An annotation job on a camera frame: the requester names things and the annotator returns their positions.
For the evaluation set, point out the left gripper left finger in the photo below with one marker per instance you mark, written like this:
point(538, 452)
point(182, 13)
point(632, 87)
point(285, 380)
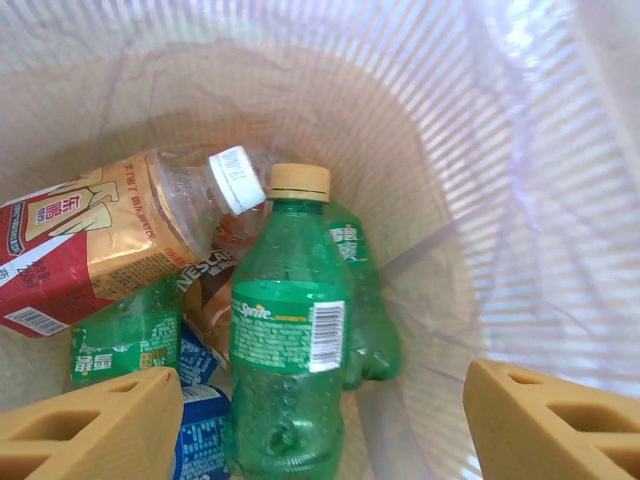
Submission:
point(150, 425)

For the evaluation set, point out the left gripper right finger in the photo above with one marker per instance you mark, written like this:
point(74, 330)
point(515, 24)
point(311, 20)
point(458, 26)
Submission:
point(500, 425)

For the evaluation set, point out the small blue label bottle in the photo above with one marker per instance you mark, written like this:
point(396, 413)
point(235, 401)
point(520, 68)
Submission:
point(200, 435)

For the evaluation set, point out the red blue label bottle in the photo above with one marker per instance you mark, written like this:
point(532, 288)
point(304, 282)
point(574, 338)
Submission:
point(197, 355)

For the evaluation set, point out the green Sprite bottle yellow cap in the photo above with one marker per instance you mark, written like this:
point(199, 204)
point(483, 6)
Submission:
point(125, 340)
point(285, 325)

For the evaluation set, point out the brown Nescafe coffee bottle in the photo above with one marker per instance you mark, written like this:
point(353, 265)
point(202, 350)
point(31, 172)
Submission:
point(210, 300)

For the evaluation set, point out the red gold label bottle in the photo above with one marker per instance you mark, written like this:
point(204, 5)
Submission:
point(100, 240)

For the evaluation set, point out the beige mesh waste bin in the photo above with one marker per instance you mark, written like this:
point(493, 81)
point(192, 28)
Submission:
point(450, 150)

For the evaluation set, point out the pink plastic bin liner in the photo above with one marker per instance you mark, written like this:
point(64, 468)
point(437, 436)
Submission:
point(550, 75)

